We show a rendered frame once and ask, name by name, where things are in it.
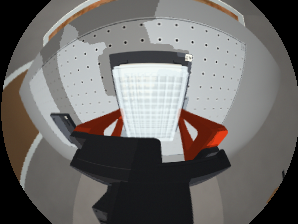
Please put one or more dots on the white perforated base plate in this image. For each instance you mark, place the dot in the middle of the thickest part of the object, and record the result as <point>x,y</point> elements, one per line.
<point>77,79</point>

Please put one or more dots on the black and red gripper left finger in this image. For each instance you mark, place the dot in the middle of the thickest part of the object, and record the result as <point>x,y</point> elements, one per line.
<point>98,125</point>

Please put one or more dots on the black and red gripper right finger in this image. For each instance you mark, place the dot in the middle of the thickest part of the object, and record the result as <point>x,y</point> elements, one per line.
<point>210,134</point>

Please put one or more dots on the white well plate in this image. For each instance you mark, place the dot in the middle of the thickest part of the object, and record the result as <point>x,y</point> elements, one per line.
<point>150,81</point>

